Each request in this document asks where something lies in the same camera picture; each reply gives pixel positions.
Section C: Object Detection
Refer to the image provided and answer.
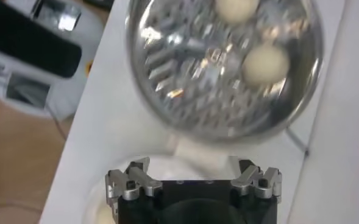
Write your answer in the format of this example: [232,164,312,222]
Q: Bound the stainless steel steamer pot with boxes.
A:
[126,0,325,171]

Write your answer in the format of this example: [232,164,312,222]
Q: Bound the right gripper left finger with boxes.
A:
[105,156,163,205]

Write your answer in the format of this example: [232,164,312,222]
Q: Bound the white round plate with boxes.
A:
[81,153,241,224]

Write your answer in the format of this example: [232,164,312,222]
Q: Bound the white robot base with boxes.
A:
[0,0,107,121]

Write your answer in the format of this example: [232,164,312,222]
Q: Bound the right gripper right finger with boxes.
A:
[230,158,283,202]

